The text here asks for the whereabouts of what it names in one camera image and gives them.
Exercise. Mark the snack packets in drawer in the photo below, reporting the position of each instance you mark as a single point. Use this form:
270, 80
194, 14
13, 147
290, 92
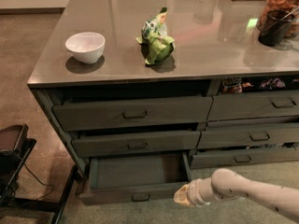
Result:
253, 84

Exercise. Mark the grey drawer cabinet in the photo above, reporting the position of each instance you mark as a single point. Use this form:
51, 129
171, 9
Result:
121, 78

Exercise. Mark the black mesh cup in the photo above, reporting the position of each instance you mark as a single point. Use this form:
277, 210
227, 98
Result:
276, 25

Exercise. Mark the white ceramic bowl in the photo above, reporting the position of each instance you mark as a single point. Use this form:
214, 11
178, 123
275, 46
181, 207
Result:
86, 47

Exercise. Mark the white gripper with yellow pads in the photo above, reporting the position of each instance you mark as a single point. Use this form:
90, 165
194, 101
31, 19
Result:
193, 192

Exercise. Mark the green crumpled snack bag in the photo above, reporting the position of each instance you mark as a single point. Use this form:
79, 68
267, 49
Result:
154, 35

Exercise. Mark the grey drawer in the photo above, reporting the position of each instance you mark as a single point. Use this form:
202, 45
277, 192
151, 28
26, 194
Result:
136, 178
252, 135
244, 157
254, 105
131, 143
132, 113

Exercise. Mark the glass jar of snacks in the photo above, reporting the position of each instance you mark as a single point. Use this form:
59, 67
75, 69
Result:
285, 5

